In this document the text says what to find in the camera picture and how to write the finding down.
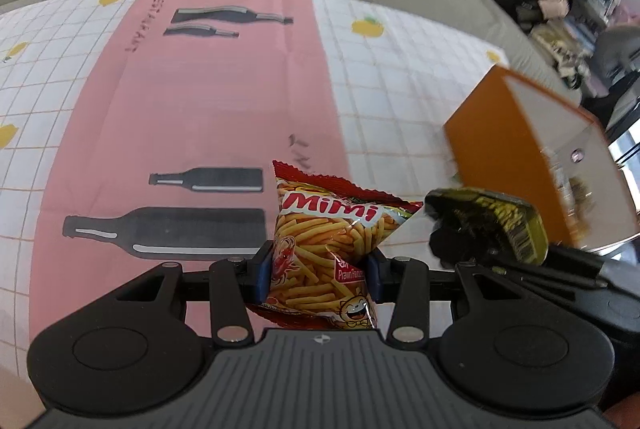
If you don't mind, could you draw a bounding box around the pink white printed tablecloth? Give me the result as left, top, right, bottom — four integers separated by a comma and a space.
0, 0, 512, 410

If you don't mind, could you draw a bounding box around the dark yellow-green snack packet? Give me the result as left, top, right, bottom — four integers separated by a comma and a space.
423, 188, 551, 268

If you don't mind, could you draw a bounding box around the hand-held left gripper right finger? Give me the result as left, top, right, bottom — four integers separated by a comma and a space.
366, 251, 507, 346

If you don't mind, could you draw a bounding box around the grey chair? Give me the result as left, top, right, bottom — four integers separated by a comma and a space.
592, 24, 640, 91

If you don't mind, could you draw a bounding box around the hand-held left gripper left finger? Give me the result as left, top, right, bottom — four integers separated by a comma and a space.
114, 240, 275, 346

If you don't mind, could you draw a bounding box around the red snack stick packet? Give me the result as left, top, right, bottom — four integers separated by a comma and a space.
245, 159, 427, 333

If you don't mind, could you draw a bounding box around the orange box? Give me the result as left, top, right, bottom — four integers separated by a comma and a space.
443, 64, 640, 256

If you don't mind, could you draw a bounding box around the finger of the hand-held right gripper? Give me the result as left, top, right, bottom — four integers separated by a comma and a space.
429, 209, 610, 294

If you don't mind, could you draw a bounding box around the pink plush toy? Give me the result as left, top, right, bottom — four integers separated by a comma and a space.
537, 0, 571, 18

